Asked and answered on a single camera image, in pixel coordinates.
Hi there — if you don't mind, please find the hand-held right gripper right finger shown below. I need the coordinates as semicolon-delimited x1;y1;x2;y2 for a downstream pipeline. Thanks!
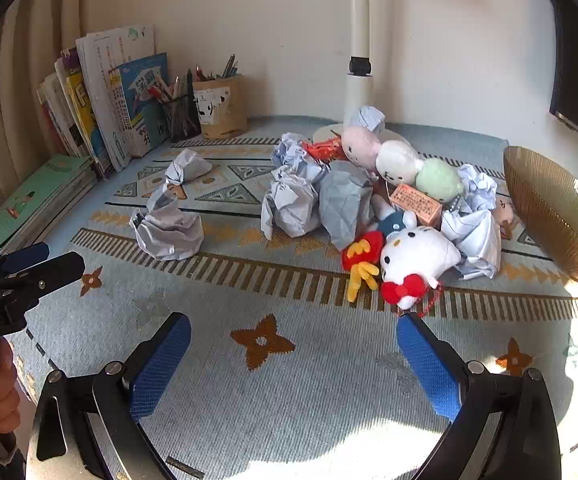
395;311;564;480

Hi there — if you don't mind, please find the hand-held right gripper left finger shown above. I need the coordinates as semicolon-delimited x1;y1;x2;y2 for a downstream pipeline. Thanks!
29;311;193;463

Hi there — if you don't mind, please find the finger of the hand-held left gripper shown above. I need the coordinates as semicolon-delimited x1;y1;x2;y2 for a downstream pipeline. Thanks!
0;251;86;307
0;241;51;284

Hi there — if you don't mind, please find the white cat plush red bow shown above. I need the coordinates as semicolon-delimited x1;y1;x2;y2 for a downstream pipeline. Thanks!
380;212;462;318

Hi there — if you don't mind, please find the red fries plush toy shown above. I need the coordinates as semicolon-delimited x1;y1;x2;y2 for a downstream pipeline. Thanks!
341;195;417;304

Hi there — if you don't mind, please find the small brown cardboard box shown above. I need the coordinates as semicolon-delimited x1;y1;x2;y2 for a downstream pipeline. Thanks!
389;184;442;228

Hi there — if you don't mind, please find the small pink plush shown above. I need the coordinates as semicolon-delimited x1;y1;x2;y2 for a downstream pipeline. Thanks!
491;196;518;240

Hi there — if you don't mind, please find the grey paper ball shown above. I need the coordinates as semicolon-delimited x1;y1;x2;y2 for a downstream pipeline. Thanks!
318;160;377;251

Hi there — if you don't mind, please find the golden ribbed bowl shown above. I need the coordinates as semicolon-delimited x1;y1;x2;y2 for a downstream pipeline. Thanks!
503;146;578;288

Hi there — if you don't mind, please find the pink white green dango plush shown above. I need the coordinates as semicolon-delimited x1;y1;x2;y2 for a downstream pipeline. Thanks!
341;126;464;206

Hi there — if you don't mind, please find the stack of flat green books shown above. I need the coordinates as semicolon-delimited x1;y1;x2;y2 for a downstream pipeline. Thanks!
0;154;99;256

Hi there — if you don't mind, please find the patterned blue mat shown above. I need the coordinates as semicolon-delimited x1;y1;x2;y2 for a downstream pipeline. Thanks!
0;115;578;480

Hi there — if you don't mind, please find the row of standing books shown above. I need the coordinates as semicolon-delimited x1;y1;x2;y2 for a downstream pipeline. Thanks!
36;25;170;179

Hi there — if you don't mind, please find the black mesh pen holder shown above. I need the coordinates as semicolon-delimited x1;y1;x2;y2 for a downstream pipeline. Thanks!
161;92;203;144

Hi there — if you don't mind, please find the beige ribbed curtain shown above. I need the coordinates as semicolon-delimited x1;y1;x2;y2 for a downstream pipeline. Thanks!
0;0;86;211

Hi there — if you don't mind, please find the bunch of pens and pencils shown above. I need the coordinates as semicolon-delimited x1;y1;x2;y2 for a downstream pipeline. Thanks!
149;67;198;104
194;52;240;81

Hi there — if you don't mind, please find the brown paper bag pen holder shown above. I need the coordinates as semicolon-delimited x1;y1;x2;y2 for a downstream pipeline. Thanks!
192;74;249;140

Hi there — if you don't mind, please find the white desk lamp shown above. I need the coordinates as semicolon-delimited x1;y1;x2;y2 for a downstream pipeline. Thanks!
311;0;410;147

